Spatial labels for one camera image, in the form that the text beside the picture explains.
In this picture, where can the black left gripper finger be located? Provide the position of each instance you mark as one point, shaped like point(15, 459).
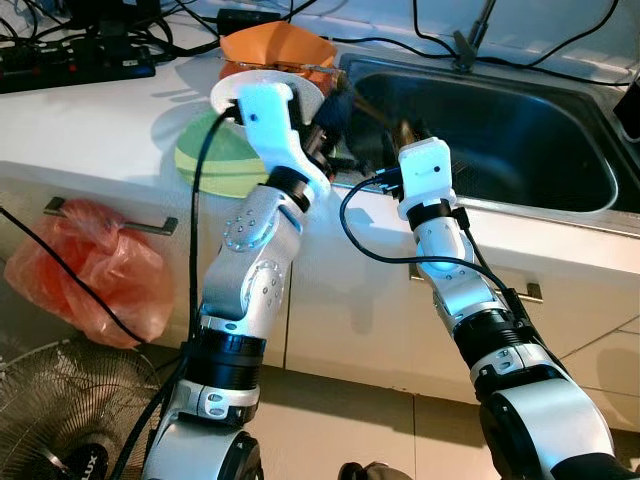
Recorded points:
point(336, 108)

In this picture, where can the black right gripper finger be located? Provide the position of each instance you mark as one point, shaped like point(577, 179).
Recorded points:
point(422, 135)
point(407, 133)

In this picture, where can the white bowl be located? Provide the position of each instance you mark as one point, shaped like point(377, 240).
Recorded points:
point(300, 88)

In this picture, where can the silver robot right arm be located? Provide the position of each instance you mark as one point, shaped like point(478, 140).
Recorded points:
point(470, 300)

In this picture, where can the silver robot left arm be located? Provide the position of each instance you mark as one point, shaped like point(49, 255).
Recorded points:
point(245, 290)

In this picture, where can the white kitchen cabinet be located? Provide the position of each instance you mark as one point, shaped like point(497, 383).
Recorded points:
point(350, 310)

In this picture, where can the orange bowl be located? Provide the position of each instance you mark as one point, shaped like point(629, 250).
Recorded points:
point(275, 45)

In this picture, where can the black faucet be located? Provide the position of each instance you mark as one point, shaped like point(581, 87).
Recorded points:
point(470, 45)

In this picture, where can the stainless steel sink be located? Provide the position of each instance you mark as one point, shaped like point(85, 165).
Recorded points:
point(530, 130)

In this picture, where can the black power adapter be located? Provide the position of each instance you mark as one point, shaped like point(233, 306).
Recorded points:
point(255, 20)

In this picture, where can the green plate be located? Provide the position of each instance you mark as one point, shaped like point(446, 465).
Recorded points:
point(210, 160)

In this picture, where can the black box device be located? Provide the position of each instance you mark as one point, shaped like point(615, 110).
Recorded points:
point(630, 110)

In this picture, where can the black electronic device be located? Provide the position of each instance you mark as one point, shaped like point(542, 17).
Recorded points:
point(110, 12)

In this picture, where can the black power strip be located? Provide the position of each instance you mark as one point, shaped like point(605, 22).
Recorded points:
point(70, 68)

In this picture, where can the red plastic bag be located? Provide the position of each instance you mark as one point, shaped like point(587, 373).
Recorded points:
point(90, 275)

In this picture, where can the grey robot right leg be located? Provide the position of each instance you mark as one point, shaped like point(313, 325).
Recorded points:
point(375, 472)

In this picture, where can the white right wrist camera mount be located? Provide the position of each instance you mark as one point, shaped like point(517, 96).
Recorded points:
point(425, 180)

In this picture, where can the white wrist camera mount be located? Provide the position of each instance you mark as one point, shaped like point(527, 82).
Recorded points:
point(265, 120)
point(425, 180)

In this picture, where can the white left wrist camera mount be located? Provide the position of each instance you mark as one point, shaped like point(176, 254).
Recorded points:
point(265, 120)

